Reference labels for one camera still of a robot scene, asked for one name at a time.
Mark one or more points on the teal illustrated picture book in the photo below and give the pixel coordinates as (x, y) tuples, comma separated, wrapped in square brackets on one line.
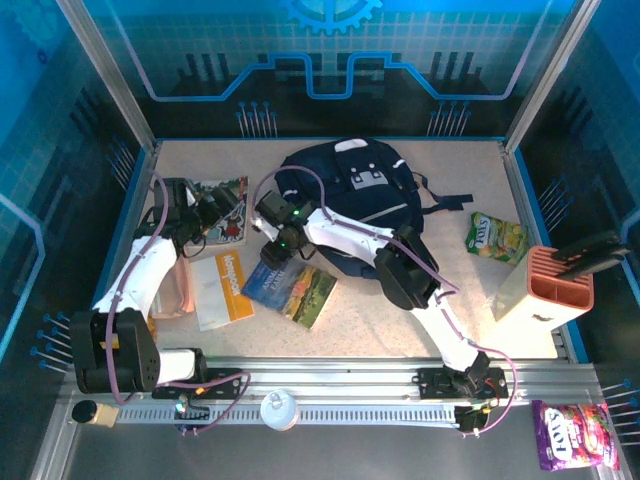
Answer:
[(235, 225)]

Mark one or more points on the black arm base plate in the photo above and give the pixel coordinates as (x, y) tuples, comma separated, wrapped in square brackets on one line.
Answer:
[(430, 382), (227, 390)]

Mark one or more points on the white round lid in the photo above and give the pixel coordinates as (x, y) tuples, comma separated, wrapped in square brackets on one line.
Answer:
[(279, 412)]

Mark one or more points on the small black controller board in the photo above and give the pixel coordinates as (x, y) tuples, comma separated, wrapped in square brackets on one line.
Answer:
[(470, 420), (187, 410)]

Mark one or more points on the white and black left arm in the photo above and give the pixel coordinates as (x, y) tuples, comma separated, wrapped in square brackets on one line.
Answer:
[(140, 270)]

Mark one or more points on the green Fox's candy bag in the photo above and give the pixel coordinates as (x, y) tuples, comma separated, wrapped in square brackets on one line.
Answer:
[(497, 235)]

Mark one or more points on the beige block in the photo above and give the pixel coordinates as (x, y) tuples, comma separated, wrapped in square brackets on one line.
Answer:
[(107, 416)]

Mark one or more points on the purple Fox's candy bag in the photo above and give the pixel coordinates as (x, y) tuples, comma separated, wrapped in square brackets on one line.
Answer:
[(575, 435)]

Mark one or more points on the blue Animal Farm book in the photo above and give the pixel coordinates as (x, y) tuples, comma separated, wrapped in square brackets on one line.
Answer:
[(300, 295)]

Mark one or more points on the orange and white knife block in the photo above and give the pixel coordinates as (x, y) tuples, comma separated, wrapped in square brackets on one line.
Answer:
[(520, 300)]

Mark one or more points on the pink pencil pouch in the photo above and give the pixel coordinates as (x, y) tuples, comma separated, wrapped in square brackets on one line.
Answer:
[(184, 290)]

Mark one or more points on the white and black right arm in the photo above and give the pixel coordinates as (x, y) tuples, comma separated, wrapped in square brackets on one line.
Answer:
[(350, 232)]

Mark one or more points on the black round knob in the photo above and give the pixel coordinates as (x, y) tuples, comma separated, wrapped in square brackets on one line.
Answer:
[(84, 412)]

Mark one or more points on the white and orange book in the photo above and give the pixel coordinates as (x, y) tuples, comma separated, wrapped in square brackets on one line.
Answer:
[(225, 290)]

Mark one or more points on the aluminium mounting rail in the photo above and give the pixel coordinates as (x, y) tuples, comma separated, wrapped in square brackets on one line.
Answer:
[(325, 380)]

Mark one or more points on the aluminium frame post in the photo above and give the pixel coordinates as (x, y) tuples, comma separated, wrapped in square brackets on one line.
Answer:
[(546, 75), (111, 75)]

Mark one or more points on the navy blue backpack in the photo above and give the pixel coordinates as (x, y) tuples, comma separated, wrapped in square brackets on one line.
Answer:
[(380, 210)]

